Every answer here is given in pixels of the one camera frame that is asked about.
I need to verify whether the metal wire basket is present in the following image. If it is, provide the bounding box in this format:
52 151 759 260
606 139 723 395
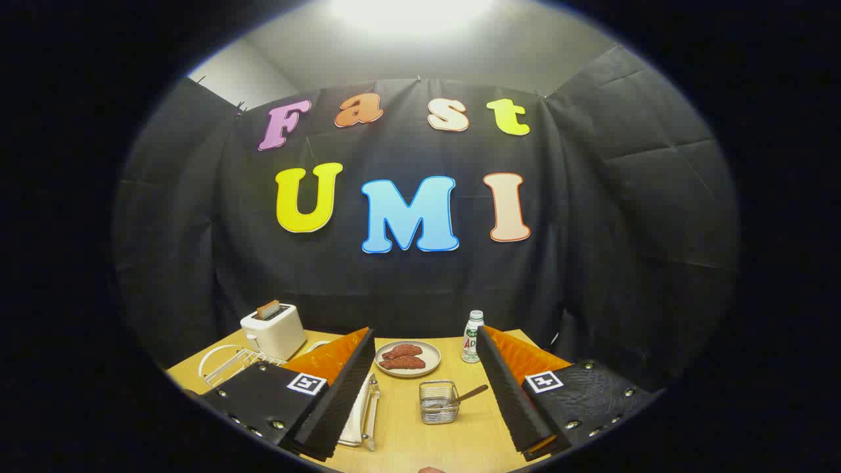
419 380 461 425

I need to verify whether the wooden handled metal spoon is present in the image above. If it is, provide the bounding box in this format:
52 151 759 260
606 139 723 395
437 384 489 411

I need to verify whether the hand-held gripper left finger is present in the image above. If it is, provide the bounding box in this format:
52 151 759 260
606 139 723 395
197 327 376 462

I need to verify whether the white toaster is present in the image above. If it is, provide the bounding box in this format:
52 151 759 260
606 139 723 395
240 304 307 361

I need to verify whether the beige round plate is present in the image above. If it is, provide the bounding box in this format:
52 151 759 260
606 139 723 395
375 340 442 378

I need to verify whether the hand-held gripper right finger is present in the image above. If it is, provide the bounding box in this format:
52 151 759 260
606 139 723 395
476 325 658 461

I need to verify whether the white wire dish rack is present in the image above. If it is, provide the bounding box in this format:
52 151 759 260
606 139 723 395
198 345 380 452

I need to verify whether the white drink bottle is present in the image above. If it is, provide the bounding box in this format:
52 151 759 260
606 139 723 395
461 310 485 364

